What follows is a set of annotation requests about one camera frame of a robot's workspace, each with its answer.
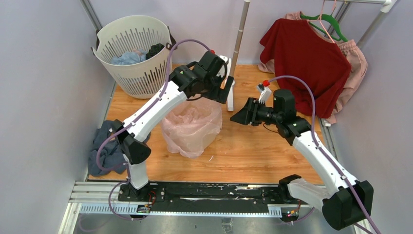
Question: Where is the pink plastic trash bag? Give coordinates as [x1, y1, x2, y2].
[161, 98, 223, 158]

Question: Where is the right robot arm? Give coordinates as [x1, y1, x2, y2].
[230, 89, 374, 231]

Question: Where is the corner aluminium profile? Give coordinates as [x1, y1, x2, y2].
[80, 0, 103, 30]

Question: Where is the pink clothes hanger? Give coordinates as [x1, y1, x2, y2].
[302, 1, 338, 43]

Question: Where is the white slotted laundry basket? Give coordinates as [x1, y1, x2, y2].
[92, 15, 176, 99]

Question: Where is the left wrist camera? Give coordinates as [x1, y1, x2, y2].
[215, 54, 232, 78]

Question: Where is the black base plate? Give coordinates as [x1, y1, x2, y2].
[116, 181, 309, 215]

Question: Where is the red t-shirt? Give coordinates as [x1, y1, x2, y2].
[260, 19, 351, 118]

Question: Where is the green clothes hanger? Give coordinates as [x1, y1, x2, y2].
[300, 13, 348, 42]

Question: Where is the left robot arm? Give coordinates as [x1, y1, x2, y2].
[113, 51, 234, 201]

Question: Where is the blue plastic bag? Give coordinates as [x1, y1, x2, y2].
[110, 49, 147, 66]

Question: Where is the grey-blue cloth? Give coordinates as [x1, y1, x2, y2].
[88, 120, 151, 177]

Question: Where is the pink garment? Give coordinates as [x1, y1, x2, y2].
[259, 12, 368, 124]

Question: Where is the black plastic bag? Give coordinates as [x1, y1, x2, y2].
[146, 43, 165, 60]

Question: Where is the right rack pole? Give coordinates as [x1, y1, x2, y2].
[323, 0, 397, 48]

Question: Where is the clothes rack pole with foot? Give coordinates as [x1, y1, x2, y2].
[226, 0, 250, 112]

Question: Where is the aluminium frame rail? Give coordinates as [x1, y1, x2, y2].
[58, 181, 372, 234]

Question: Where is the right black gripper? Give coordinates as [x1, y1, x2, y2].
[230, 97, 282, 127]

